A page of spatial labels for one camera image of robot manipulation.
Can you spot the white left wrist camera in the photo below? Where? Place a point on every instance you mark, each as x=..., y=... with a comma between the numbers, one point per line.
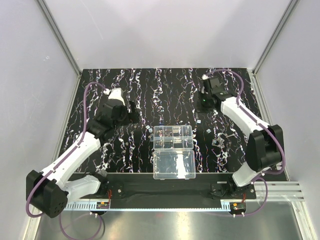
x=114, y=94

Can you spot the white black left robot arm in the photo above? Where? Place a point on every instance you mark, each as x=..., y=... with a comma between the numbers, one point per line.
x=51, y=189

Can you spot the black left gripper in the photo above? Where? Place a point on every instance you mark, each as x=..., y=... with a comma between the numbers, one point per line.
x=130, y=113

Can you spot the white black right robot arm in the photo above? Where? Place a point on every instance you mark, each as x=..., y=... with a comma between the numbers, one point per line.
x=264, y=152

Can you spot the aluminium frame profile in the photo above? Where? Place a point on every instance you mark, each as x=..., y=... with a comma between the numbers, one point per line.
x=58, y=35

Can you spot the grey cable duct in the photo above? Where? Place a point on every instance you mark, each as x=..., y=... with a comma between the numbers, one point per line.
x=118, y=205

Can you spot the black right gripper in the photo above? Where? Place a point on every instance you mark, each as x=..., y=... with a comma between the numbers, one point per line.
x=203, y=104

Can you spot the clear plastic organizer box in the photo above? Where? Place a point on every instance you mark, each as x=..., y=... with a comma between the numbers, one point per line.
x=173, y=153

